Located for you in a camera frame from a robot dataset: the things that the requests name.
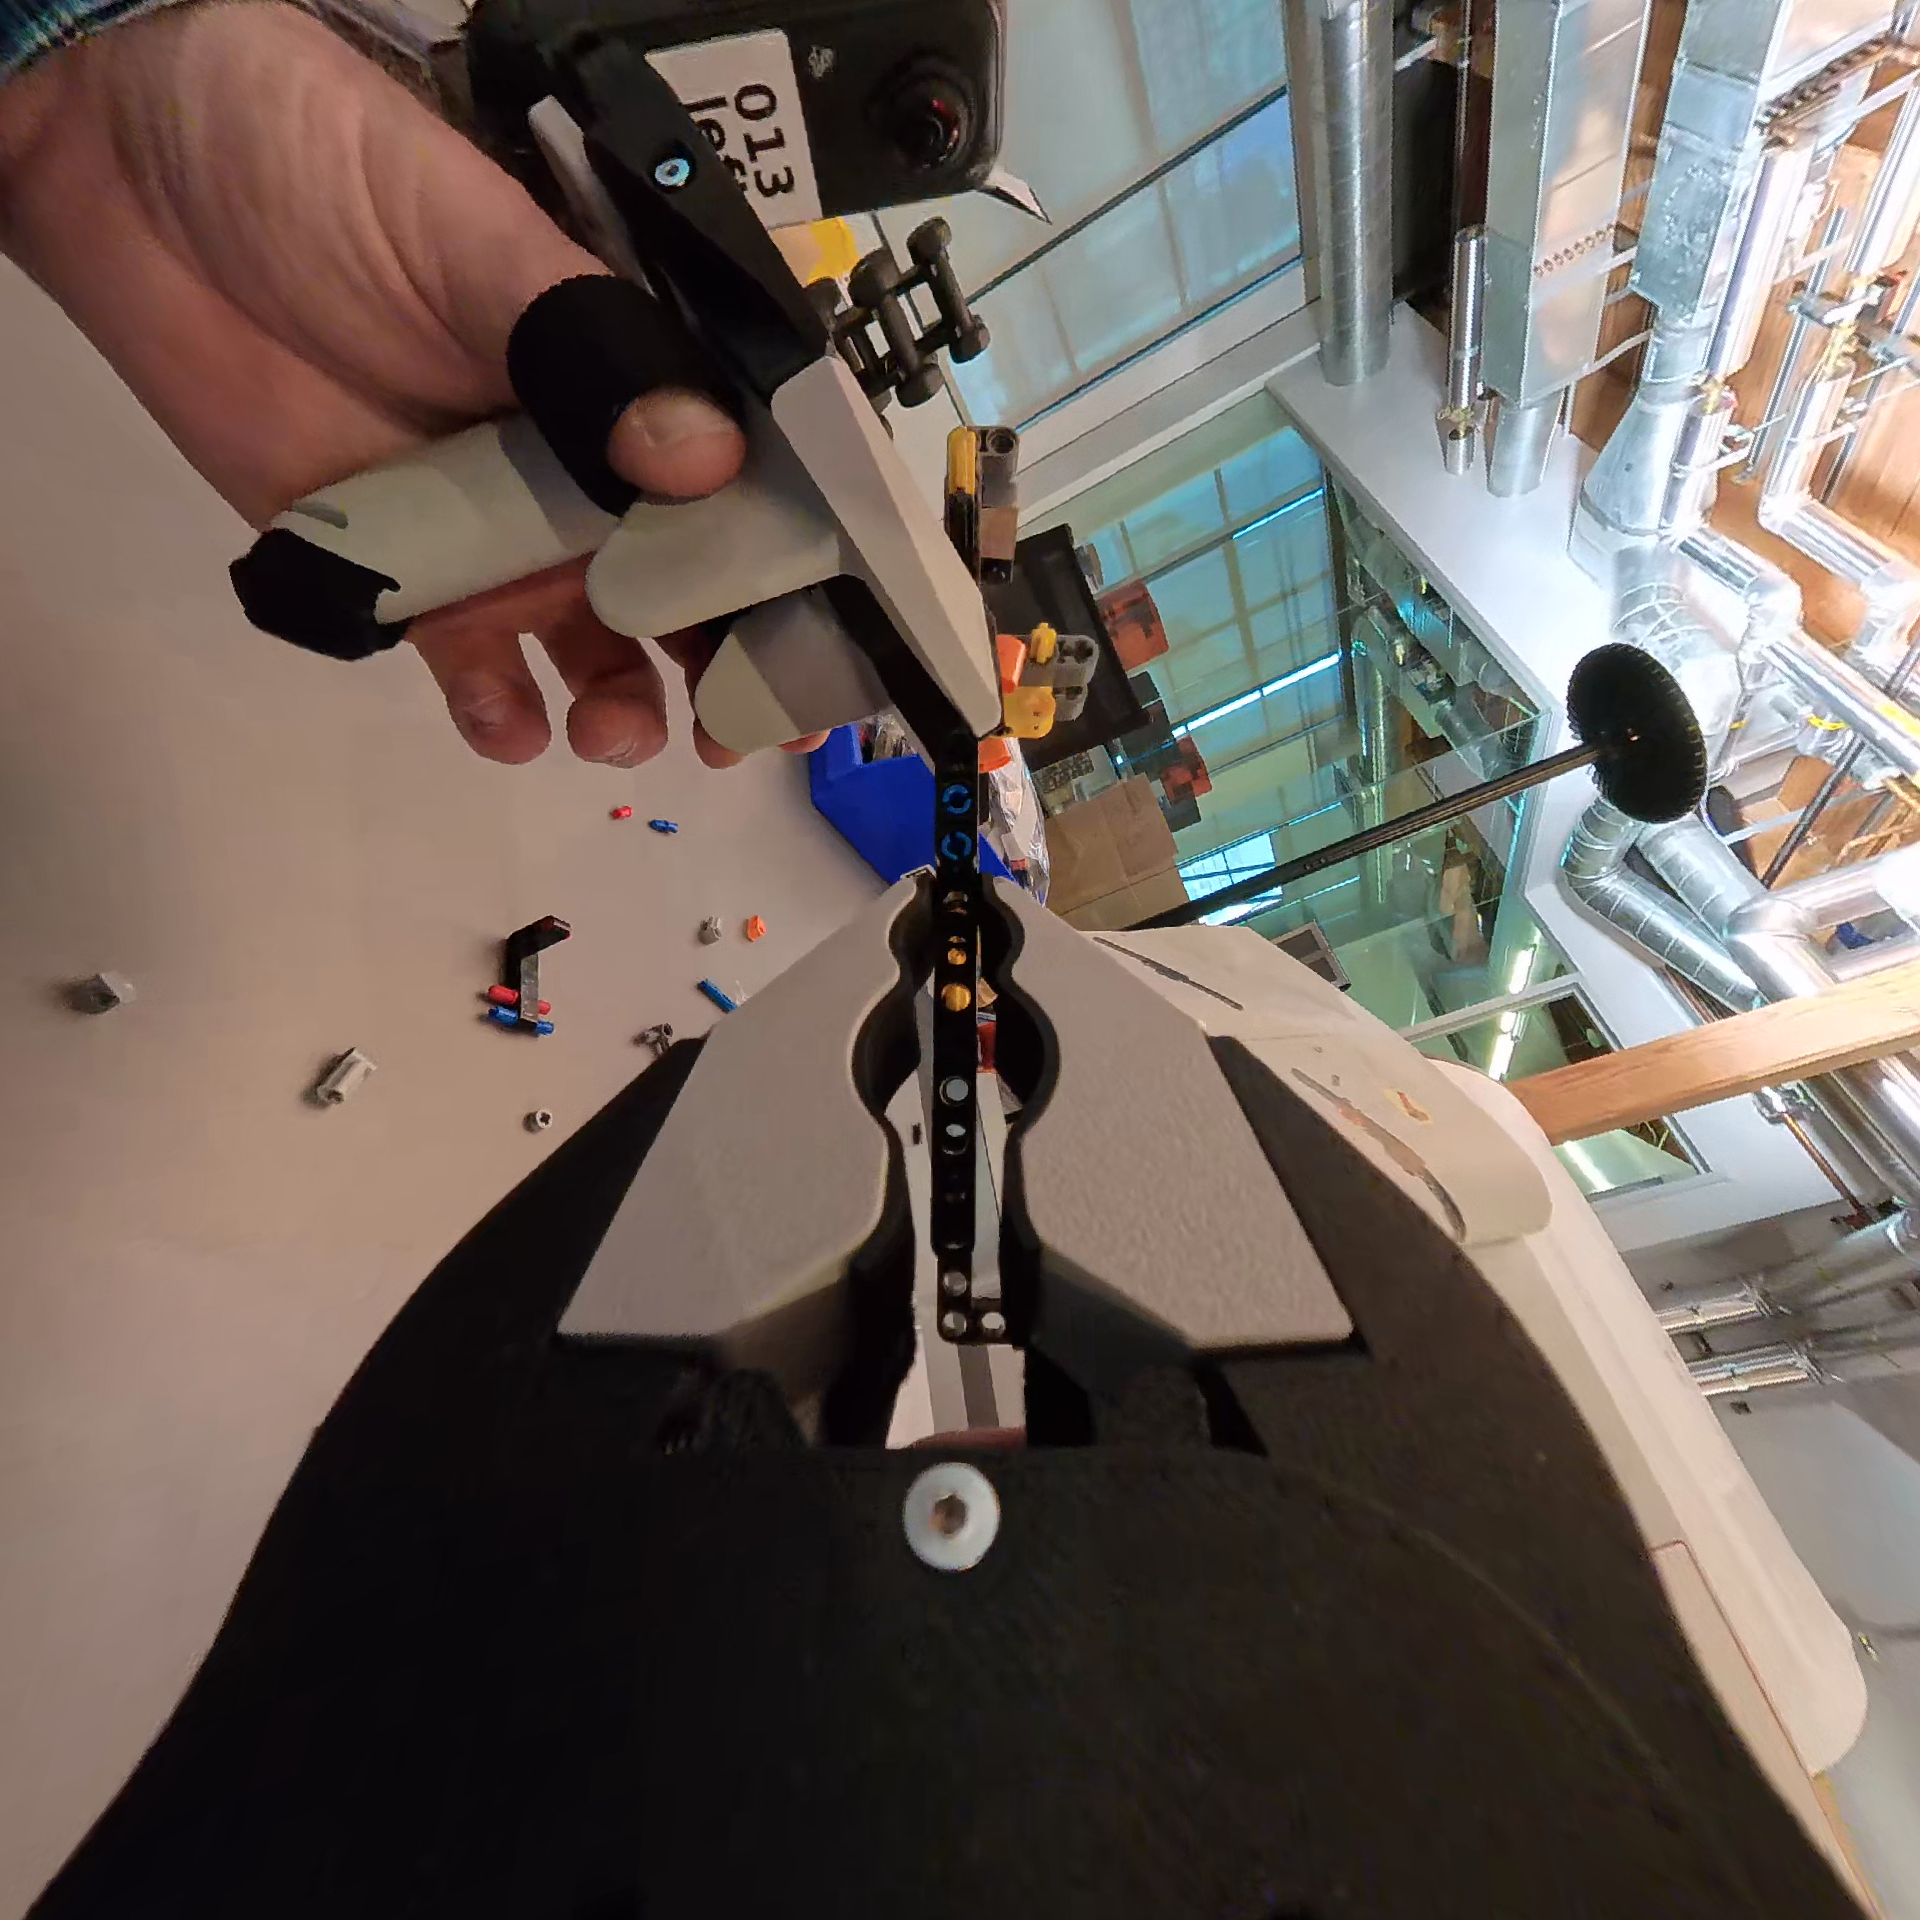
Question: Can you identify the silver ventilation duct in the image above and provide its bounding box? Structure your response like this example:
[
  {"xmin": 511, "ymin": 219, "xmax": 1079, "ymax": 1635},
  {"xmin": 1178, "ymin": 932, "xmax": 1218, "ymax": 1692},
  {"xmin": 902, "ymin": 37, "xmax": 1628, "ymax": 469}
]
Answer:
[{"xmin": 1317, "ymin": 0, "xmax": 1400, "ymax": 387}]

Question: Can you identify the white book stand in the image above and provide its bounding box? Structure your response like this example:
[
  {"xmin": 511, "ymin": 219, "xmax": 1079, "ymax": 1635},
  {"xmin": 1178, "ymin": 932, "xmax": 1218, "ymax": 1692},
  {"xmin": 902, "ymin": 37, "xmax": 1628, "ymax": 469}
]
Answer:
[{"xmin": 1094, "ymin": 920, "xmax": 1871, "ymax": 1920}]

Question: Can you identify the blue bin with marker label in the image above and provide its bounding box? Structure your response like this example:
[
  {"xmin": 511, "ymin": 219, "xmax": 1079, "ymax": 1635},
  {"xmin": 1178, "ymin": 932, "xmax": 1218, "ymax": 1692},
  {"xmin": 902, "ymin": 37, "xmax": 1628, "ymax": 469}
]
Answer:
[{"xmin": 807, "ymin": 719, "xmax": 941, "ymax": 888}]

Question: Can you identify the black lego beam with pins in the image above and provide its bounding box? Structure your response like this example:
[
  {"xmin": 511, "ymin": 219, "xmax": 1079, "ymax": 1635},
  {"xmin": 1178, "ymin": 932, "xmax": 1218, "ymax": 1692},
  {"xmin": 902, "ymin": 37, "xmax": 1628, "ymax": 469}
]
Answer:
[{"xmin": 484, "ymin": 912, "xmax": 575, "ymax": 1040}]

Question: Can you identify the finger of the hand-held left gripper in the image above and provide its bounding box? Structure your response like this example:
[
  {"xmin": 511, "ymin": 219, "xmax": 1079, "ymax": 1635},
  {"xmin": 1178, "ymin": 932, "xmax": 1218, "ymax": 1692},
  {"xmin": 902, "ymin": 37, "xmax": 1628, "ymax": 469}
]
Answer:
[{"xmin": 767, "ymin": 355, "xmax": 1008, "ymax": 742}]

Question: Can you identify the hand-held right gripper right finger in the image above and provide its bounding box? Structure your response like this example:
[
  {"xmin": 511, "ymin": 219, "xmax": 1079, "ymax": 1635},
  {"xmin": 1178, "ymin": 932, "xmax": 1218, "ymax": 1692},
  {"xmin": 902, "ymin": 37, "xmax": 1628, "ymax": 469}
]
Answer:
[{"xmin": 990, "ymin": 878, "xmax": 1359, "ymax": 1403}]

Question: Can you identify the rack of black dumbbells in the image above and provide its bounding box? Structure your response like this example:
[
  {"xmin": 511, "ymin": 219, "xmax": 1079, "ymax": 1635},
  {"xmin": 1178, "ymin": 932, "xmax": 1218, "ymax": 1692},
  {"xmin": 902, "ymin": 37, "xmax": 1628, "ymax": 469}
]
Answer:
[{"xmin": 807, "ymin": 217, "xmax": 993, "ymax": 409}]

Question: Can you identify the person's left hand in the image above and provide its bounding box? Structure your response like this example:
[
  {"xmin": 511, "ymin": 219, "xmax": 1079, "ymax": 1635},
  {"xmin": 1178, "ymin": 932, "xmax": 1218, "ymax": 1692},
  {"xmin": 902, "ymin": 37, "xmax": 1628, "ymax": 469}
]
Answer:
[{"xmin": 0, "ymin": 0, "xmax": 840, "ymax": 775}]

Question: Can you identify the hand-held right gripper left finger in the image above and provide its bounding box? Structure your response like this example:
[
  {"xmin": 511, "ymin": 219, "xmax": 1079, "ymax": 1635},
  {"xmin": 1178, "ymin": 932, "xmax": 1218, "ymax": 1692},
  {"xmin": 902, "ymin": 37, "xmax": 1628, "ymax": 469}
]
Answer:
[{"xmin": 554, "ymin": 878, "xmax": 921, "ymax": 1412}]

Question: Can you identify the black disc on pole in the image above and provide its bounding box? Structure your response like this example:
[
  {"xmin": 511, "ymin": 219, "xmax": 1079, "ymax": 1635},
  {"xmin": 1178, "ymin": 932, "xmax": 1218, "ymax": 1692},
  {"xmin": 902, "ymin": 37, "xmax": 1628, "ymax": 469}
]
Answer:
[{"xmin": 1169, "ymin": 643, "xmax": 1713, "ymax": 934}]

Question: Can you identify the pile of clear plastic bags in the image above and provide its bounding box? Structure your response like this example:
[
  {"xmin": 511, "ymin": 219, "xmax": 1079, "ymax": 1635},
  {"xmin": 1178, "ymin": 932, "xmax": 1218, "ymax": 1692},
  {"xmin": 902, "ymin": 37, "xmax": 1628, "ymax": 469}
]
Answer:
[{"xmin": 972, "ymin": 747, "xmax": 1055, "ymax": 904}]

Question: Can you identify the black lego chassis assembly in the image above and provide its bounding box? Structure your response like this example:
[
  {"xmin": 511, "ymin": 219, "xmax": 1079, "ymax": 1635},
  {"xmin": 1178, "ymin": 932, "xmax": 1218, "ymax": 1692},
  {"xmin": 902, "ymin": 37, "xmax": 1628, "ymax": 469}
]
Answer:
[{"xmin": 927, "ymin": 423, "xmax": 1106, "ymax": 1343}]

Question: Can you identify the brown cardboard box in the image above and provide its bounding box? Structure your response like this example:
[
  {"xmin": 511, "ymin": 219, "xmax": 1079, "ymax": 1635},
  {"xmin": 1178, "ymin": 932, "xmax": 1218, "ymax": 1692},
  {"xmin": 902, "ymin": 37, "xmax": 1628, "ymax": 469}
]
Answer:
[{"xmin": 1039, "ymin": 779, "xmax": 1191, "ymax": 927}]

